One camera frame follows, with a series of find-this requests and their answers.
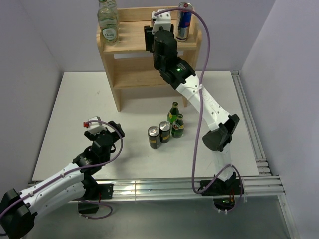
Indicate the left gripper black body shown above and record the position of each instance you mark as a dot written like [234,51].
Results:
[92,137]

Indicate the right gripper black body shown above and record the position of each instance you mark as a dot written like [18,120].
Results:
[156,63]

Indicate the silver blue energy drink can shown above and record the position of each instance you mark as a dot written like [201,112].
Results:
[183,25]

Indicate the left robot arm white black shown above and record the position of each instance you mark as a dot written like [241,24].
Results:
[19,210]

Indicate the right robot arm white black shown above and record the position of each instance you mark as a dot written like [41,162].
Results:
[182,77]

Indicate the wooden two-tier shelf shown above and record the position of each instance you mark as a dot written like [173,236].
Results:
[128,64]

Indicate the black yellow can left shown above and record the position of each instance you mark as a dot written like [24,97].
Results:
[154,137]

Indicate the black yellow can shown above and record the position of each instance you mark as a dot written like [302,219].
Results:
[164,128]
[154,137]

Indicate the clear glass bottle rear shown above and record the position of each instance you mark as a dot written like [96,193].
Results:
[113,6]

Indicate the clear glass bottle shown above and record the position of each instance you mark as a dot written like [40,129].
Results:
[113,6]
[107,23]

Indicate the black yellow can right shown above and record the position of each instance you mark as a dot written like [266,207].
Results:
[164,128]

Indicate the clear glass bottle front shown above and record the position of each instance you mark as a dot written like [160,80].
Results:
[107,23]

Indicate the green glass bottle rear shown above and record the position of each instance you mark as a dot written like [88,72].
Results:
[172,113]

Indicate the green glass bottle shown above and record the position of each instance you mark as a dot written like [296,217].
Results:
[172,113]
[178,127]

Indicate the green glass bottle front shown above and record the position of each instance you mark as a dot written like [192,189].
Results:
[178,127]

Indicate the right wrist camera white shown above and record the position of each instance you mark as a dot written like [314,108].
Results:
[162,20]

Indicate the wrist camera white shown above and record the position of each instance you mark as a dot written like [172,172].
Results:
[94,125]
[162,20]

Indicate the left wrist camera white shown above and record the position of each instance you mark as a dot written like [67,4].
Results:
[94,125]

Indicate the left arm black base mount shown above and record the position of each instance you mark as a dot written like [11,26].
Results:
[98,193]

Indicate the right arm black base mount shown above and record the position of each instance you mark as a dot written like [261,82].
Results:
[229,189]

